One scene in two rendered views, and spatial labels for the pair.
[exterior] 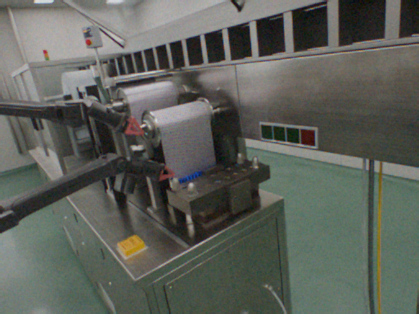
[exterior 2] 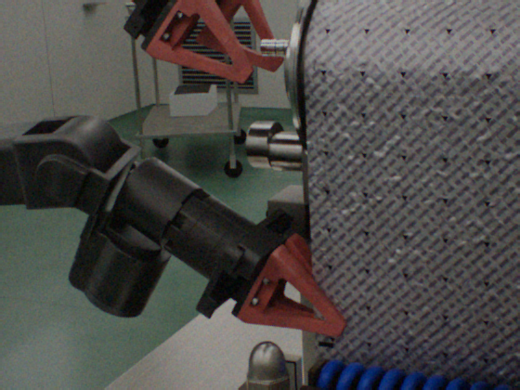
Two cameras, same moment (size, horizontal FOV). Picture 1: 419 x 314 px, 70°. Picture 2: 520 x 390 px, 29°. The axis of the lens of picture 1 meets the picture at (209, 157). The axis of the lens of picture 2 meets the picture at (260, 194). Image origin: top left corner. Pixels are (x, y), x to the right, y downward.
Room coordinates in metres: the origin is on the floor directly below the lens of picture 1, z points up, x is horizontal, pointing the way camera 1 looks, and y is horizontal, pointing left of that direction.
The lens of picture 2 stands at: (0.71, -0.43, 1.37)
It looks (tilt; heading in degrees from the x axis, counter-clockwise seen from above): 16 degrees down; 60
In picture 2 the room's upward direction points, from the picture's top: 3 degrees counter-clockwise
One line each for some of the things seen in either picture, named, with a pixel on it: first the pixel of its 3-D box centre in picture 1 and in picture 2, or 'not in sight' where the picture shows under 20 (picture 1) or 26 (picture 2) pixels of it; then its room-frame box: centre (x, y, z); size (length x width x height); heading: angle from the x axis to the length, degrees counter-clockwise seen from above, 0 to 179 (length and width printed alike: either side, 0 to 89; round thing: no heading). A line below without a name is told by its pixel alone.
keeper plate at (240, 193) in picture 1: (240, 196); not in sight; (1.03, -0.09, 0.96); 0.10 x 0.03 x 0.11; 124
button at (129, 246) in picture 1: (131, 245); not in sight; (0.89, 0.31, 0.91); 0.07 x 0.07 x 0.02; 34
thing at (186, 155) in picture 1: (191, 157); (466, 287); (1.17, 0.08, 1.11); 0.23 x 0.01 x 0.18; 124
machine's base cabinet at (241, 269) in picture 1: (123, 223); not in sight; (1.96, 0.70, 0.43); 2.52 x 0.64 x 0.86; 34
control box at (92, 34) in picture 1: (91, 37); not in sight; (1.62, 0.49, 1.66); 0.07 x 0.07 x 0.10; 61
